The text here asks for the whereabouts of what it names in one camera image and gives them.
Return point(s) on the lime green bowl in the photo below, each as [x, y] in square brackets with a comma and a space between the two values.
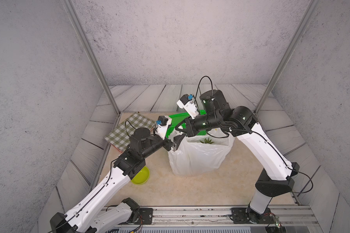
[142, 177]

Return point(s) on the left aluminium frame post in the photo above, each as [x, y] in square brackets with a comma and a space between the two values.
[72, 14]

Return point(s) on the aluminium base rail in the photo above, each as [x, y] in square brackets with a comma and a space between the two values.
[222, 219]

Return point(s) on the green white checkered cloth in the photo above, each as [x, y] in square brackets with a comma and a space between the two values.
[119, 136]

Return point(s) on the green unripe pineapple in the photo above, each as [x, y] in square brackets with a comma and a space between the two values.
[206, 141]

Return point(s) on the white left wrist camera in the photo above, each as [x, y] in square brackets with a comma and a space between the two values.
[162, 125]

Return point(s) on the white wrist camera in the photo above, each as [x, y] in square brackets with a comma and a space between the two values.
[162, 125]
[187, 103]

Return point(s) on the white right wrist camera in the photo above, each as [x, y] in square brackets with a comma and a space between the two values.
[187, 103]

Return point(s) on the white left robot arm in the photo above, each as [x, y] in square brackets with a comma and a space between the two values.
[86, 216]

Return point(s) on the right aluminium frame post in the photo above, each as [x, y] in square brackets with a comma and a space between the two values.
[299, 32]

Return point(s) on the white lemon print plastic bag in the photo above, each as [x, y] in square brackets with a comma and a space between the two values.
[194, 158]

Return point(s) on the green plastic basket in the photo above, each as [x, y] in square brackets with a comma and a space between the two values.
[177, 118]

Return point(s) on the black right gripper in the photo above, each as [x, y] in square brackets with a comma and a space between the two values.
[190, 130]

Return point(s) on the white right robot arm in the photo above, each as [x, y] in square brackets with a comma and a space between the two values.
[277, 175]

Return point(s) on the aluminium frame post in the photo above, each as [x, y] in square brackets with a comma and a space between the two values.
[72, 14]
[299, 32]

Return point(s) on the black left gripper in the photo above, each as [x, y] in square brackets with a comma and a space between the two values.
[173, 146]

